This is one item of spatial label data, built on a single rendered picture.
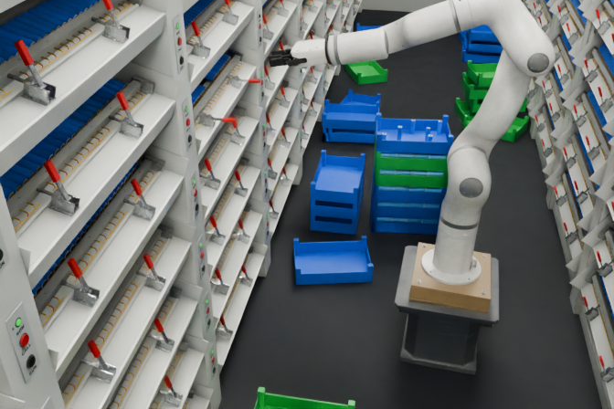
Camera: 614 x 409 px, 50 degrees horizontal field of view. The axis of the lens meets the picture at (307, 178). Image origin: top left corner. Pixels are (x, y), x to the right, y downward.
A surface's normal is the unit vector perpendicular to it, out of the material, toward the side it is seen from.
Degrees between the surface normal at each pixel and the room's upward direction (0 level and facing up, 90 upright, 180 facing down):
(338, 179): 0
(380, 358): 0
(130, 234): 18
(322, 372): 0
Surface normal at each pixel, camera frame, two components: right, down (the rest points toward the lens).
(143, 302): 0.30, -0.78
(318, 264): 0.00, -0.85
